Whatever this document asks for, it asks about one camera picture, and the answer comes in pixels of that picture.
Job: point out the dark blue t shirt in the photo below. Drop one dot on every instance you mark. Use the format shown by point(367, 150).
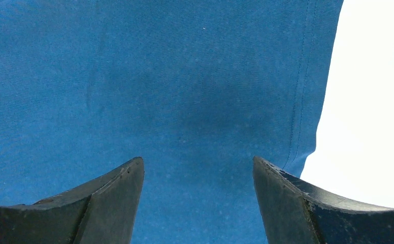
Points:
point(195, 88)

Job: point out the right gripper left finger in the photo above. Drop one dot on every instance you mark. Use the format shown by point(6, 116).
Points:
point(102, 210)

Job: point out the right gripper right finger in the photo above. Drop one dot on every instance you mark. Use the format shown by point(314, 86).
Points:
point(295, 211)

